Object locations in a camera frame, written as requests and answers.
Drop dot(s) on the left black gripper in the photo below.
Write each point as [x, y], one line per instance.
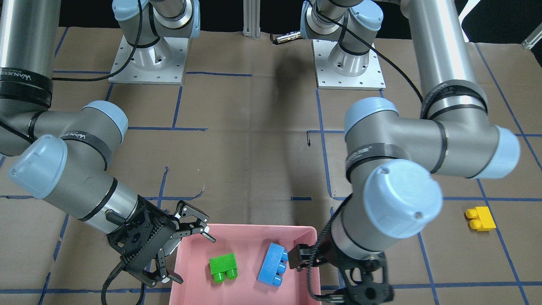
[303, 255]

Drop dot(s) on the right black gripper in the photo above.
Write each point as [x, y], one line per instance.
[166, 223]

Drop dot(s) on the green toy block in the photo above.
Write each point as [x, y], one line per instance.
[223, 267]

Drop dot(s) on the blue toy block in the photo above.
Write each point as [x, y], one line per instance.
[274, 265]

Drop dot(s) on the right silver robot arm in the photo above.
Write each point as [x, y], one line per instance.
[62, 157]

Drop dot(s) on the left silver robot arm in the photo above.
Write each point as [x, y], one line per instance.
[391, 159]

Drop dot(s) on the pink plastic box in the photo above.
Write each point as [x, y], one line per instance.
[249, 243]

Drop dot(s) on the yellow toy block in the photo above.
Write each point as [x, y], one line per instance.
[480, 218]

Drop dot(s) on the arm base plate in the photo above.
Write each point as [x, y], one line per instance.
[163, 63]
[336, 69]

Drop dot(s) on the aluminium frame post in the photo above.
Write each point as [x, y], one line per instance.
[251, 19]

